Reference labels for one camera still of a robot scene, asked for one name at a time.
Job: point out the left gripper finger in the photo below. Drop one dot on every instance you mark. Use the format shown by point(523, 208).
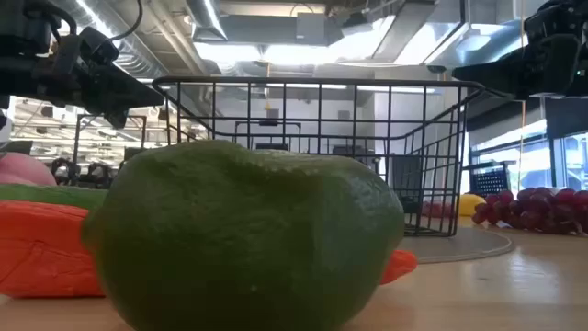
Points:
point(118, 118)
point(124, 92)

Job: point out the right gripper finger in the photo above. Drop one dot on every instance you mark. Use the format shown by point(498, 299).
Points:
point(496, 73)

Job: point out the pink peach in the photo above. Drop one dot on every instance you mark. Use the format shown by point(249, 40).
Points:
point(23, 170)

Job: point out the smooth green cucumber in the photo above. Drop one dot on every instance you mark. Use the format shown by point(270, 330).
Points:
point(50, 195)

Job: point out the red grape bunch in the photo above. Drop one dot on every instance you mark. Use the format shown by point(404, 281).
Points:
point(537, 209)

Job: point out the red mango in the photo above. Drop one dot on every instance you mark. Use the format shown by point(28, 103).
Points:
point(436, 210)

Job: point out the orange carrot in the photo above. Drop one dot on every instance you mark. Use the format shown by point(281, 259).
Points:
point(41, 248)

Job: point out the dark green avocado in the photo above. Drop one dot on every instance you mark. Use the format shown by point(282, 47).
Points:
point(243, 239)

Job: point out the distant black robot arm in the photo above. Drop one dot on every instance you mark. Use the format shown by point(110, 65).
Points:
point(100, 174)
point(64, 172)

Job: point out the black metal rack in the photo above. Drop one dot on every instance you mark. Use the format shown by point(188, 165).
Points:
point(110, 117)

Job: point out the dark monitor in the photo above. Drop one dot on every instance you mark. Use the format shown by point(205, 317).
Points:
point(16, 147)

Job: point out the black perforated crate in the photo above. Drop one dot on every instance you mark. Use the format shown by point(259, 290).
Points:
point(489, 181)

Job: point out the yellow lemon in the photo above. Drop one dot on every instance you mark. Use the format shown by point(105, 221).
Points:
point(469, 204)

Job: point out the round grey mat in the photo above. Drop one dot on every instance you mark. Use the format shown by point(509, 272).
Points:
point(459, 246)

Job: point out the silver spiral air duct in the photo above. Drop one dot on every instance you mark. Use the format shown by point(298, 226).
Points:
point(133, 55)

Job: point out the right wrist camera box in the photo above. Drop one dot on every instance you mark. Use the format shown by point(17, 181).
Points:
point(546, 25)

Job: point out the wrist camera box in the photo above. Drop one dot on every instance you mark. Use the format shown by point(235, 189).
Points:
point(546, 25)
point(98, 46)

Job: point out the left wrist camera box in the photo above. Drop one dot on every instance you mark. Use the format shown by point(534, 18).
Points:
point(98, 46)

